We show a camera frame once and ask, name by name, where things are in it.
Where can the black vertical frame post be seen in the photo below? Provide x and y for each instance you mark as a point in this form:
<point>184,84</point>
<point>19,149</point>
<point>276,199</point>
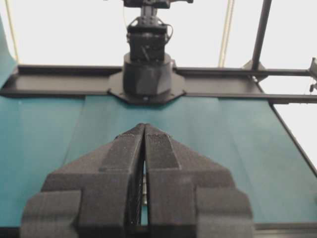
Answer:
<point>261,33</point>

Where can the teal table mat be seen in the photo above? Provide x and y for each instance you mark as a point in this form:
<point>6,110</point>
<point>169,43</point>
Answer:
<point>39,135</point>

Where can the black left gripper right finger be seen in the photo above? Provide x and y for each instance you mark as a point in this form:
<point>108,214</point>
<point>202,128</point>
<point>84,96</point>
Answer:
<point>190,195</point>

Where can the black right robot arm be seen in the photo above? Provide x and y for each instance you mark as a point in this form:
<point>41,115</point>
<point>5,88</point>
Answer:
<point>147,76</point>

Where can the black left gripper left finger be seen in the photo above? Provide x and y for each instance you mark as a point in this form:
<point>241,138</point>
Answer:
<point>96,196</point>

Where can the black aluminium frame rail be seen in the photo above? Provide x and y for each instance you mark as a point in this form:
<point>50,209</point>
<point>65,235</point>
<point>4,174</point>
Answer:
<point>81,81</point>

